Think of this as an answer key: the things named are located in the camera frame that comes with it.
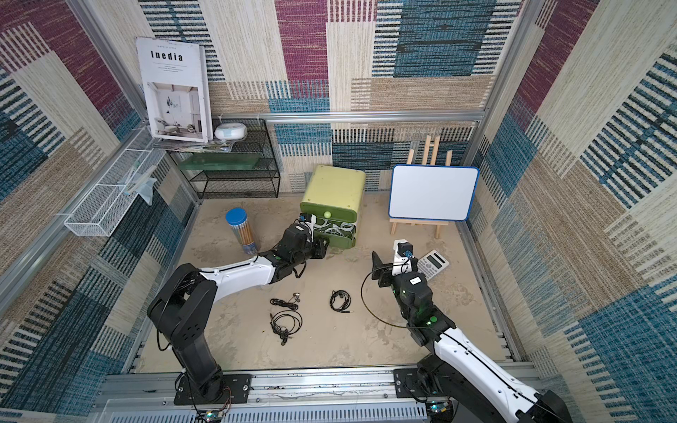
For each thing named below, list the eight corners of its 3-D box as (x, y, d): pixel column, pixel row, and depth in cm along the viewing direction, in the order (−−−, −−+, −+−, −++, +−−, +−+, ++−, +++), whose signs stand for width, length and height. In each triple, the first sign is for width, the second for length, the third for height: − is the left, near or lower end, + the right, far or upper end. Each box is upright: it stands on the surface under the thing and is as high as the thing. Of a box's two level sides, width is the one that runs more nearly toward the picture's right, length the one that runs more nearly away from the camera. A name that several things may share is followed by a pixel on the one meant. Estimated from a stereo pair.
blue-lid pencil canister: (241, 256, 103) (222, 222, 87) (245, 241, 108) (228, 207, 92) (257, 256, 103) (242, 222, 87) (261, 241, 108) (247, 207, 92)
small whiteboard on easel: (426, 258, 101) (452, 201, 77) (379, 222, 112) (389, 162, 88) (461, 225, 111) (493, 166, 87) (415, 195, 122) (432, 135, 98)
